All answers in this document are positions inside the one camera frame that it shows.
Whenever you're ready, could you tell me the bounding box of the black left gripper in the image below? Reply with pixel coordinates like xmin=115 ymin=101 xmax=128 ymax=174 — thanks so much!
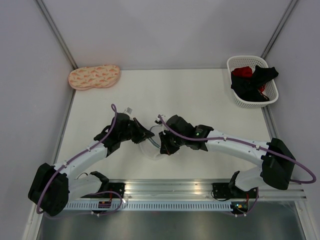
xmin=119 ymin=117 xmax=154 ymax=144

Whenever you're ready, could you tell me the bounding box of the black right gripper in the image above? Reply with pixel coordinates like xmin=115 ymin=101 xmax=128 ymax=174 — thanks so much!
xmin=159 ymin=128 xmax=186 ymax=156

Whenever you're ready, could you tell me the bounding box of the round white mesh laundry bag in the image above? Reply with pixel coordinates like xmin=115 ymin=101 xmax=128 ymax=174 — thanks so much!
xmin=139 ymin=125 xmax=169 ymax=161

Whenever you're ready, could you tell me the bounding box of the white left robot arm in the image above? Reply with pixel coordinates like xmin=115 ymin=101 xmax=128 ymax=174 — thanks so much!
xmin=28 ymin=113 xmax=154 ymax=217

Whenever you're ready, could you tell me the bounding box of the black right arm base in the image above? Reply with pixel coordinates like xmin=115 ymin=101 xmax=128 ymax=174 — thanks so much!
xmin=211 ymin=182 xmax=234 ymax=202

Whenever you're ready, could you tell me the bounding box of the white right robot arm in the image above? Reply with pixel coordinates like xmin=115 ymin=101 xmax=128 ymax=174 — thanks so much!
xmin=158 ymin=115 xmax=294 ymax=198

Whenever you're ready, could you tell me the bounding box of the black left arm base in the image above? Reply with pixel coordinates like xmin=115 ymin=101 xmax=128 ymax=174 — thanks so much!
xmin=82 ymin=182 xmax=126 ymax=199

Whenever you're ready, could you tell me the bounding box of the pink patterned bra case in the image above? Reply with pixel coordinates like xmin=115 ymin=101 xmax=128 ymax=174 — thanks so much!
xmin=68 ymin=64 xmax=121 ymax=91

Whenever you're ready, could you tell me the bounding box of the black underwear garment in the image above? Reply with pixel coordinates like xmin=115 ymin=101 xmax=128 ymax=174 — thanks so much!
xmin=231 ymin=65 xmax=279 ymax=102

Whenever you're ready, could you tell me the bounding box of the white plastic basket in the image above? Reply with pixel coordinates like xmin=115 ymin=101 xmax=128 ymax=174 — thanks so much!
xmin=226 ymin=55 xmax=279 ymax=109

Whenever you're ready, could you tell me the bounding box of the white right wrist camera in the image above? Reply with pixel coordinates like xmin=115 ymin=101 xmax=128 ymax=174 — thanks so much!
xmin=154 ymin=114 xmax=168 ymax=125

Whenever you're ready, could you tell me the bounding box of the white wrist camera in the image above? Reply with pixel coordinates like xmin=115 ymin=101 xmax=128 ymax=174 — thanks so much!
xmin=123 ymin=107 xmax=133 ymax=116
xmin=154 ymin=114 xmax=168 ymax=125

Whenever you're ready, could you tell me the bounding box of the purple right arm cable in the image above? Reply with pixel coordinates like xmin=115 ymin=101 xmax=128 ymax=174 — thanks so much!
xmin=158 ymin=115 xmax=316 ymax=185

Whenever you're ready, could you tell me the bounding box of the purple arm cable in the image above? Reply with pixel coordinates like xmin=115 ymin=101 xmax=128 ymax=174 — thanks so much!
xmin=36 ymin=103 xmax=119 ymax=215
xmin=158 ymin=115 xmax=316 ymax=185

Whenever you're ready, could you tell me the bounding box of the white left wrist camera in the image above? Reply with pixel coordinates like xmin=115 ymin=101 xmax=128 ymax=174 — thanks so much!
xmin=123 ymin=107 xmax=133 ymax=116

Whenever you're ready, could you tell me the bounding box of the aluminium mounting rail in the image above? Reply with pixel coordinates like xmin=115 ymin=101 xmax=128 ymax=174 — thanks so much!
xmin=110 ymin=179 xmax=307 ymax=202

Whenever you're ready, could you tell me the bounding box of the white slotted cable duct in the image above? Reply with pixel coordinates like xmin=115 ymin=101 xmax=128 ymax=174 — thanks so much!
xmin=64 ymin=200 xmax=233 ymax=212

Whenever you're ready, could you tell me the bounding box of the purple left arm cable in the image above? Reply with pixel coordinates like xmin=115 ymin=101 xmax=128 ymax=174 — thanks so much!
xmin=36 ymin=103 xmax=119 ymax=215

